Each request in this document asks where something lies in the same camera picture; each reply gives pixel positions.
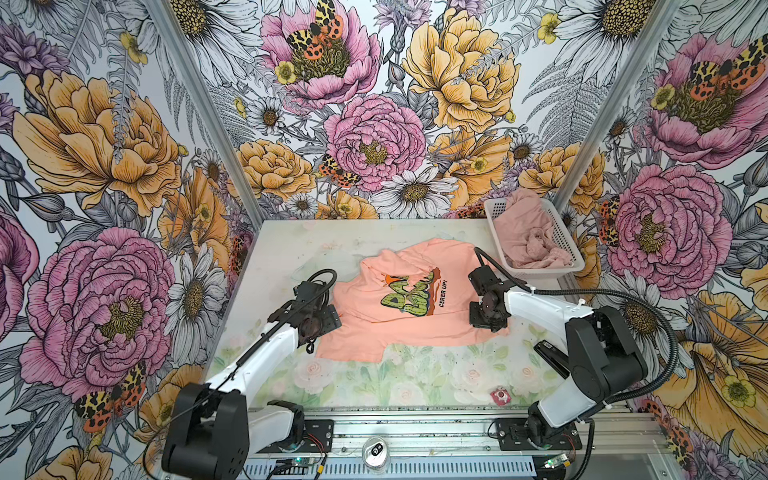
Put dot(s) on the small red white card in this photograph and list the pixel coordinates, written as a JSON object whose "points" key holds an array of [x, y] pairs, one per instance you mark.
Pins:
{"points": [[500, 396]]}

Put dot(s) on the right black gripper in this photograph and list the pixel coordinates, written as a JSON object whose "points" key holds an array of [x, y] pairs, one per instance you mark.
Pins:
{"points": [[475, 321]]}

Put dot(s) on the aluminium frame rail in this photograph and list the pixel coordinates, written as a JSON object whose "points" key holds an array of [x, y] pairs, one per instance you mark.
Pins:
{"points": [[443, 432]]}

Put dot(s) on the aluminium corner post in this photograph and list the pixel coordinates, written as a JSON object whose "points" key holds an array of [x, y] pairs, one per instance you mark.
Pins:
{"points": [[185, 62], [661, 16]]}

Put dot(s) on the right aluminium corner post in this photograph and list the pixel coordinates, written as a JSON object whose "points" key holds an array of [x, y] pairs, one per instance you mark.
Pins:
{"points": [[661, 16]]}

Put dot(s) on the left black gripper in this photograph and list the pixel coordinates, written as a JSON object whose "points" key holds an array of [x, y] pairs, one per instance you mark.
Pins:
{"points": [[328, 321]]}

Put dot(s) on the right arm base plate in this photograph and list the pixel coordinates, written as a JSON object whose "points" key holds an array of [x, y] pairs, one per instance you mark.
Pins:
{"points": [[518, 434]]}

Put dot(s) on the white slotted cable duct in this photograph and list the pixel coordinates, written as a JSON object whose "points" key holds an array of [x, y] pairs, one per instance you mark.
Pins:
{"points": [[434, 468]]}

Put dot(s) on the green circuit board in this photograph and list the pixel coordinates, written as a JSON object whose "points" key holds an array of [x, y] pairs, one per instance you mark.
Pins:
{"points": [[297, 462], [561, 460]]}

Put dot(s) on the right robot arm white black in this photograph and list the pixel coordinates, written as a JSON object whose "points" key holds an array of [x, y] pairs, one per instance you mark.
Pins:
{"points": [[601, 358]]}

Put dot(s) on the left green circuit board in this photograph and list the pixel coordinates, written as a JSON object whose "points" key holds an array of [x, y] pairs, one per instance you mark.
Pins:
{"points": [[297, 462]]}

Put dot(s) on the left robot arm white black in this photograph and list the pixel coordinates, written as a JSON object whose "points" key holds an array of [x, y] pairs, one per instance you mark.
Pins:
{"points": [[211, 432]]}

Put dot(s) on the left aluminium corner post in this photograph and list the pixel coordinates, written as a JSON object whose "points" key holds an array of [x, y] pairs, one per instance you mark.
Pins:
{"points": [[185, 62]]}

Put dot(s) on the silver drink can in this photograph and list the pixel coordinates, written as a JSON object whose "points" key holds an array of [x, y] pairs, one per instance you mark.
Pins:
{"points": [[375, 455]]}

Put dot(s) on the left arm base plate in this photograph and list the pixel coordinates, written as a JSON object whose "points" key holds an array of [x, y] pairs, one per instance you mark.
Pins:
{"points": [[317, 438]]}

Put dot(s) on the right green circuit board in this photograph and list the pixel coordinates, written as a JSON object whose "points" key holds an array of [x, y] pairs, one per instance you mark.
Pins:
{"points": [[561, 460]]}

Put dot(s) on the dusty pink garment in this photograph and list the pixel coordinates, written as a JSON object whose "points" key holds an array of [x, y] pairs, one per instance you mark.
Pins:
{"points": [[525, 232]]}

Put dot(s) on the white plastic laundry basket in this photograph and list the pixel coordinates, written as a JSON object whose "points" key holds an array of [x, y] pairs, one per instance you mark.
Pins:
{"points": [[495, 207]]}

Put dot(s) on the peach graphic t-shirt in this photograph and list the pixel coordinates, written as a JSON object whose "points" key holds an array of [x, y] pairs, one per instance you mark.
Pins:
{"points": [[419, 296]]}

